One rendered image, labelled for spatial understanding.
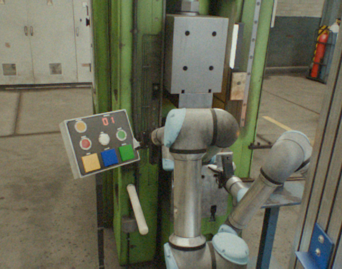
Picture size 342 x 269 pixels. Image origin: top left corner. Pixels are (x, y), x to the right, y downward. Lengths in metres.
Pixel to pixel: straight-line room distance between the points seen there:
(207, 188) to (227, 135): 1.13
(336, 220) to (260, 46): 1.52
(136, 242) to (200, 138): 1.57
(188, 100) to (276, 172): 0.83
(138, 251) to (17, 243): 0.94
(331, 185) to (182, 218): 0.45
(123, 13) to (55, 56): 5.22
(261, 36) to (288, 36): 7.60
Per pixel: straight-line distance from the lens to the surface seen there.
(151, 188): 2.25
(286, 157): 1.25
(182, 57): 1.85
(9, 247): 2.90
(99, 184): 1.90
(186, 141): 0.99
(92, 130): 1.71
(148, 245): 2.51
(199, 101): 1.94
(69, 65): 7.12
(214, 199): 2.19
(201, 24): 1.86
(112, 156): 1.72
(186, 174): 1.02
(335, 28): 9.08
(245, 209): 1.36
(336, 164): 0.82
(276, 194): 2.15
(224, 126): 1.02
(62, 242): 2.85
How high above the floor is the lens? 1.75
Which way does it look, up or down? 21 degrees down
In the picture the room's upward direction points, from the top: 3 degrees clockwise
